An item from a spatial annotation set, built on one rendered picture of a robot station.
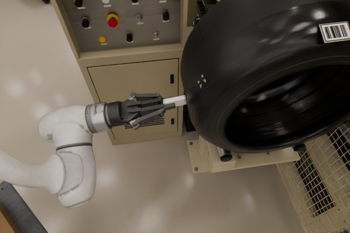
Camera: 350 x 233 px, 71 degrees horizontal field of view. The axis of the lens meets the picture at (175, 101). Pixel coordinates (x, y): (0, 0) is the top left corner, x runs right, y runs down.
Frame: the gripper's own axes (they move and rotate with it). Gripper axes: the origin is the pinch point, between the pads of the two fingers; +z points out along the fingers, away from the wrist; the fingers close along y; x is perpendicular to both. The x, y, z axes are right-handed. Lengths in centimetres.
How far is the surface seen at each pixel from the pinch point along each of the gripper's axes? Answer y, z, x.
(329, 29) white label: -9.5, 33.4, -25.3
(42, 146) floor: 59, -110, 99
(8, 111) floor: 98, -145, 94
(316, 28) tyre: -8.4, 31.2, -25.3
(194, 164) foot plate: 27, 2, 114
